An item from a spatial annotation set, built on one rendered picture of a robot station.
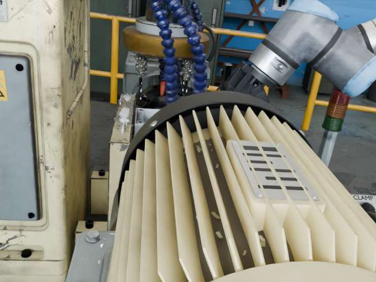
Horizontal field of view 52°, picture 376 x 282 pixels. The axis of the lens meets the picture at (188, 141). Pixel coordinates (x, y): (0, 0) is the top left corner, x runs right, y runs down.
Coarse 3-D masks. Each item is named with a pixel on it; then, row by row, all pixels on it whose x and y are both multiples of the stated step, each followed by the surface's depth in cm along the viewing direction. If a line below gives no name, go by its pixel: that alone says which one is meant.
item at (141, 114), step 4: (136, 108) 91; (140, 108) 91; (136, 112) 88; (140, 112) 90; (144, 112) 91; (148, 112) 92; (152, 112) 92; (136, 116) 86; (140, 116) 90; (144, 116) 92; (148, 116) 92; (136, 120) 84; (140, 120) 91; (144, 120) 92; (136, 124) 82; (140, 124) 82; (136, 128) 83; (136, 132) 83
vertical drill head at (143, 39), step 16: (144, 16) 81; (128, 32) 75; (144, 32) 75; (176, 32) 74; (128, 48) 76; (144, 48) 73; (160, 48) 72; (176, 48) 72; (144, 64) 77; (192, 64) 78
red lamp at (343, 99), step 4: (332, 88) 121; (332, 92) 121; (336, 92) 119; (340, 92) 118; (332, 96) 121; (336, 96) 119; (340, 96) 119; (344, 96) 119; (348, 96) 119; (332, 100) 121; (336, 100) 120; (340, 100) 119; (344, 100) 119; (348, 100) 120; (340, 104) 120; (344, 104) 120
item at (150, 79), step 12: (156, 72) 119; (180, 72) 120; (144, 84) 112; (156, 84) 107; (180, 84) 107; (192, 84) 113; (144, 96) 106; (156, 96) 107; (180, 96) 107; (144, 108) 108; (156, 108) 108
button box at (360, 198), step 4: (352, 196) 76; (356, 196) 76; (360, 196) 76; (364, 196) 76; (368, 196) 77; (372, 196) 77; (356, 200) 76; (360, 200) 76; (364, 200) 76; (368, 200) 76; (372, 200) 76; (360, 204) 75; (372, 204) 76
